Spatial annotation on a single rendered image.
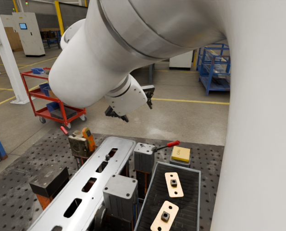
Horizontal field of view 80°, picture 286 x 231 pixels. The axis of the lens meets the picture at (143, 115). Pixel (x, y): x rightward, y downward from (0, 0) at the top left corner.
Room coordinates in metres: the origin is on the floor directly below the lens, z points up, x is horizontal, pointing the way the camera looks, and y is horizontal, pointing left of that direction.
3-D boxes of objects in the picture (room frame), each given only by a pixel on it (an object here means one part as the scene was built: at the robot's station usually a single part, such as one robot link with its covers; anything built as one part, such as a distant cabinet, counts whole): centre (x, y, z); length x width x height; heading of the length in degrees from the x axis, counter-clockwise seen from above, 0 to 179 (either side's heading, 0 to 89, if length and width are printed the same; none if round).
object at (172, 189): (0.34, -0.09, 1.17); 0.08 x 0.04 x 0.01; 3
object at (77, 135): (0.73, 0.33, 0.88); 0.15 x 0.11 x 0.36; 72
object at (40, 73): (2.62, 1.40, 0.49); 0.81 x 0.47 x 0.97; 65
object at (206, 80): (4.44, -2.01, 0.47); 1.20 x 0.80 x 0.95; 172
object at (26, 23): (9.48, 5.70, 1.22); 0.80 x 0.54 x 2.45; 81
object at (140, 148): (0.63, -0.01, 0.88); 0.11 x 0.10 x 0.36; 72
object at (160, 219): (0.24, -0.05, 1.17); 0.08 x 0.04 x 0.01; 148
